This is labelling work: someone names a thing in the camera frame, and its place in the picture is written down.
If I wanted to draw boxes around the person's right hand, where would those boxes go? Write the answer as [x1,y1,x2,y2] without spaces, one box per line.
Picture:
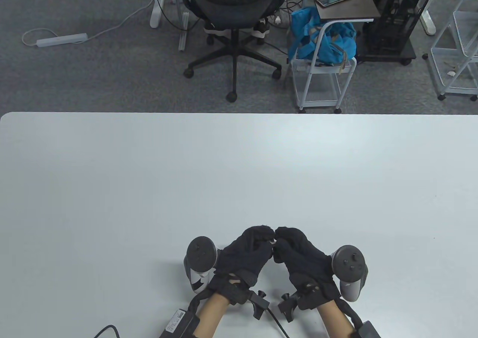
[274,227,342,310]

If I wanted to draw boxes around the person's left hand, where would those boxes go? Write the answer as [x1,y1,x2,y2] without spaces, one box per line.
[207,225,276,304]

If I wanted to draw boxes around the person's left forearm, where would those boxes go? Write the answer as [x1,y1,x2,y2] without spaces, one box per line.
[193,292,230,338]

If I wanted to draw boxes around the person's right forearm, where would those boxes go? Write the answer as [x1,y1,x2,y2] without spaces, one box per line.
[316,301,354,338]

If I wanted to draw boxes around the black right forearm box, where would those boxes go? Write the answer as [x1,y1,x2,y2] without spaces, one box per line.
[351,320,381,338]

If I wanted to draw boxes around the black left forearm box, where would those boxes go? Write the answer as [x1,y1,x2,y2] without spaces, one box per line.
[159,308,198,338]

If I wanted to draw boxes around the grey left hand controller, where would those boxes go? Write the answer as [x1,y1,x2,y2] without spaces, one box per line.
[184,236,219,294]

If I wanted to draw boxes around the grey hand controller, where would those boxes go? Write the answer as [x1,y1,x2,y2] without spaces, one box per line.
[184,236,219,294]
[330,245,369,302]

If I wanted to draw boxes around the grey right hand controller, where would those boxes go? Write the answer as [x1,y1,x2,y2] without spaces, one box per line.
[330,245,369,302]

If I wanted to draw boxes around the blue bag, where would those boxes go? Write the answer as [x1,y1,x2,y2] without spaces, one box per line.
[288,6,358,65]

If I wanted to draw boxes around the black wheeled platform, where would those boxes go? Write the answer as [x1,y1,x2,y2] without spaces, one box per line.
[355,39,417,66]

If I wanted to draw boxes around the white rolling shelf cart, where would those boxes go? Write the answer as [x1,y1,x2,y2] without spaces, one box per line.
[423,0,478,101]

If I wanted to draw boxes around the black mesh office chair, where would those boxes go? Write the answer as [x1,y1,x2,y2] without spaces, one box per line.
[180,0,289,103]

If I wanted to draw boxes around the white desk leg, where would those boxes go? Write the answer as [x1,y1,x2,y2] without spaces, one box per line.
[149,0,168,29]

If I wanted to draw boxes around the dark side table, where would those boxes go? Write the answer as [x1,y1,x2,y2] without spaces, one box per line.
[307,0,381,23]

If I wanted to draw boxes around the black computer case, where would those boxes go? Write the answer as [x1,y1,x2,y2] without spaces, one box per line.
[364,0,439,53]

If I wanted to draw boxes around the white desk foot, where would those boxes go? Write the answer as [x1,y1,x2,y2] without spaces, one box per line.
[420,2,437,36]

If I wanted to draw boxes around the white power strip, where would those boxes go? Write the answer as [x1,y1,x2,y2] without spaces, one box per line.
[36,33,89,48]

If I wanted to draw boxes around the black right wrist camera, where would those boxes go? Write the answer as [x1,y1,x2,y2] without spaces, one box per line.
[278,293,299,322]

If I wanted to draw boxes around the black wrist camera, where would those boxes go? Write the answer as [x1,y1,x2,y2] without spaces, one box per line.
[278,293,299,322]
[248,290,270,320]

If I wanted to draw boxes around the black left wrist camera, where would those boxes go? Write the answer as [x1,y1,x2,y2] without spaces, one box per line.
[248,290,270,320]

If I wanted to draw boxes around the black camera cable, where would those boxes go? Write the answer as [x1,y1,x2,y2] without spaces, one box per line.
[266,307,292,338]

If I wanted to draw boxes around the black braided right cable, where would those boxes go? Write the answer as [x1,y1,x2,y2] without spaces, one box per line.
[335,298,363,329]

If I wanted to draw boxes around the black braided cable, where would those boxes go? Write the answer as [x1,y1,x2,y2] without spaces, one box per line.
[187,291,210,316]
[335,298,363,329]

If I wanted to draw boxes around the black braided left cable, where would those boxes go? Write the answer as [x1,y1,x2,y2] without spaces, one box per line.
[187,291,210,316]

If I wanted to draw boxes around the thin black cable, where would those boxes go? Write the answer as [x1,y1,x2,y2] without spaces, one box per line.
[93,325,121,338]

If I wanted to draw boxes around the white wire cart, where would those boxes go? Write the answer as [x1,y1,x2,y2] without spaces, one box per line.
[291,19,358,114]

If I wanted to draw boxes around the white power strip cable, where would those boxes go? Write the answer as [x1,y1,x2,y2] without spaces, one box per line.
[22,0,155,48]

